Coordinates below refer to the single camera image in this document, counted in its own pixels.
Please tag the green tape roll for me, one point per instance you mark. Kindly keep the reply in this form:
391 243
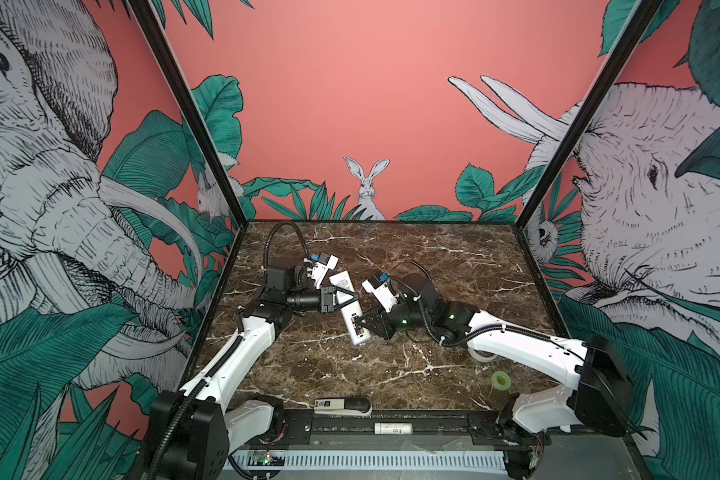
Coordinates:
501 380

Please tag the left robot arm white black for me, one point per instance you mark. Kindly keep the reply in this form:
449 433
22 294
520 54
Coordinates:
190 432

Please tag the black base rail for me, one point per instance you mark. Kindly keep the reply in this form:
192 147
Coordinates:
482 427

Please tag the white remote control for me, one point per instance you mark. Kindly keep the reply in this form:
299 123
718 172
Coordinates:
350 307

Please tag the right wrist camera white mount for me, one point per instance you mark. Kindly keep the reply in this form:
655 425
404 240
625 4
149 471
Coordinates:
378 286

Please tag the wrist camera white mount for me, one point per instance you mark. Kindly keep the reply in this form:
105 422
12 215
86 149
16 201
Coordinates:
318 265
378 286

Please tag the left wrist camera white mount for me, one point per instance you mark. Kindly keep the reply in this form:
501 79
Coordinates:
318 265

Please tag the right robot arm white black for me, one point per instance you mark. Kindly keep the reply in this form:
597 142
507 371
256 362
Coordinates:
593 389

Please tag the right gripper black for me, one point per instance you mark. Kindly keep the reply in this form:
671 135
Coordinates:
381 319

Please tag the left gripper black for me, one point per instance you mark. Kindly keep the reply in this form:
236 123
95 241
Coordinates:
326 298

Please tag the white slotted cable duct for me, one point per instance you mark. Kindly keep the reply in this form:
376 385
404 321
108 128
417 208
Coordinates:
491 462

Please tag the black and white stapler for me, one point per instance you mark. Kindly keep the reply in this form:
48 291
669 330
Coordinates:
343 406

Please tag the white tape roll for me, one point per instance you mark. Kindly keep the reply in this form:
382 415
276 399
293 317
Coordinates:
481 357

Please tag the white label tube on rail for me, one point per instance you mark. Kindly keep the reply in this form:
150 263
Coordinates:
393 428

